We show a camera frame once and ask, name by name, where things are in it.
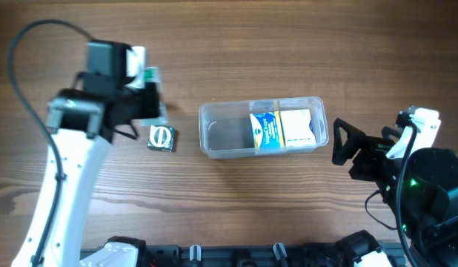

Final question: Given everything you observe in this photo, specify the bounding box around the white green long box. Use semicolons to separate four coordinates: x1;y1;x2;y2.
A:
140;67;168;125

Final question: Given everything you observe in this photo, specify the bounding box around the white medicine box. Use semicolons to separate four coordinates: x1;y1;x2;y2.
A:
280;109;316;147

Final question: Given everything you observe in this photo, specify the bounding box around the blue Vicks VapoDrops box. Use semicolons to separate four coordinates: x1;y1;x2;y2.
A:
250;111;285;149

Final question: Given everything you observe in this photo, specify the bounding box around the clear plastic container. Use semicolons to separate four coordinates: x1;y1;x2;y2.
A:
199;96;329;159

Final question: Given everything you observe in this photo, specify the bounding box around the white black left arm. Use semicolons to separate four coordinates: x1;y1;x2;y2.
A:
12;82;162;266

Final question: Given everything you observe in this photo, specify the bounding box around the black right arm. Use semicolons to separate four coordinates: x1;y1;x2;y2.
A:
332;115;458;266

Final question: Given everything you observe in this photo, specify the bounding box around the black right camera cable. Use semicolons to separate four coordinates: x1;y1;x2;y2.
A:
364;122;419;267

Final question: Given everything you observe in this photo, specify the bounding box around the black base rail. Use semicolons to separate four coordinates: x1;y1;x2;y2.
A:
80;230;406;267

